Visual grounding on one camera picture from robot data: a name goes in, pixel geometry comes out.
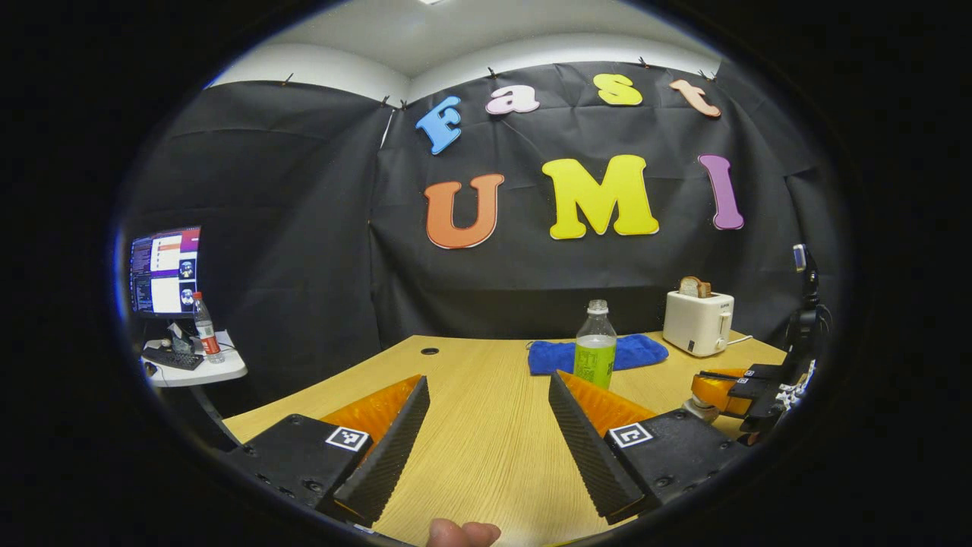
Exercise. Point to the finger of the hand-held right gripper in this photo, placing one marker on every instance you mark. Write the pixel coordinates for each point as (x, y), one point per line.
(763, 384)
(768, 422)

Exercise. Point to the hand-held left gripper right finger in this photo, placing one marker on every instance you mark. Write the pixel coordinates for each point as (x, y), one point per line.
(592, 456)

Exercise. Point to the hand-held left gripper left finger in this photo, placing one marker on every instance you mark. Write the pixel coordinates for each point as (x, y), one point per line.
(380, 471)

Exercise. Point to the clear green-label water bottle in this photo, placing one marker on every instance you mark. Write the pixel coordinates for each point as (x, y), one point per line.
(595, 357)

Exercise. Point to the red-label plastic bottle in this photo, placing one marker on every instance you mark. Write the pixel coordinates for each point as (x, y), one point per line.
(207, 334)

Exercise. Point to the white toaster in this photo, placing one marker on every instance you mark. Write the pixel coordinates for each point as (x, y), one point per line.
(695, 325)

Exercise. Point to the blue towel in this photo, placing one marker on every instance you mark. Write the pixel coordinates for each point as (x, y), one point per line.
(554, 355)

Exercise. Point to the bread slice in toaster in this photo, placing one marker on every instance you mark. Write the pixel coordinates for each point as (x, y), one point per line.
(693, 287)

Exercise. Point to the white side table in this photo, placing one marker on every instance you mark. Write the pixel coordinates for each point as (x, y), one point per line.
(220, 371)

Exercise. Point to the black backdrop cloth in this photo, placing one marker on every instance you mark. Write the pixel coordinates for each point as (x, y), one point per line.
(304, 251)

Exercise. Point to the black keyboard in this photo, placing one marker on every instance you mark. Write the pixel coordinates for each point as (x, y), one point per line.
(173, 358)

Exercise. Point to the computer monitor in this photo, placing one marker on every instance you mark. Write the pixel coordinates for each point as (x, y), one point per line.
(165, 272)

